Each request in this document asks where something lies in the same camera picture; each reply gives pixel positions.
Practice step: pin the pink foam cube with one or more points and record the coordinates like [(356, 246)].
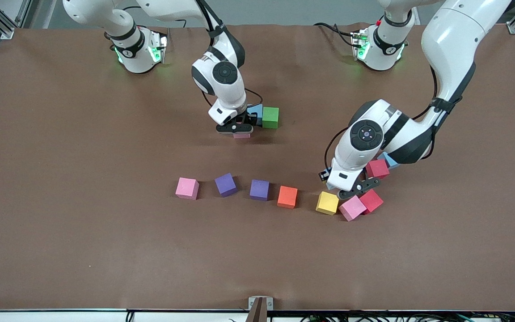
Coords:
[(242, 135), (352, 208), (187, 187)]

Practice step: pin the green foam cube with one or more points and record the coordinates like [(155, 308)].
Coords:
[(270, 117)]

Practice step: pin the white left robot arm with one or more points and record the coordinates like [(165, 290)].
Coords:
[(452, 40)]

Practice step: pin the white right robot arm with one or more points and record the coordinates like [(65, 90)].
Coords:
[(226, 87)]

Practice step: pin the red foam cube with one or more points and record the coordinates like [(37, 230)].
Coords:
[(379, 169), (372, 201)]

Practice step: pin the yellow foam cube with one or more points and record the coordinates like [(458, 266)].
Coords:
[(327, 203)]

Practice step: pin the purple foam cube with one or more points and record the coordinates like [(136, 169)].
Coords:
[(259, 189), (225, 184)]

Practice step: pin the orange foam cube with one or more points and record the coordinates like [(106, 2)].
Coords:
[(287, 196)]

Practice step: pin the brown table cover sheet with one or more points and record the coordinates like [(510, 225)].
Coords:
[(105, 246)]

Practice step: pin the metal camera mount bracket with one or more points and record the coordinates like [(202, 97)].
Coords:
[(260, 308)]

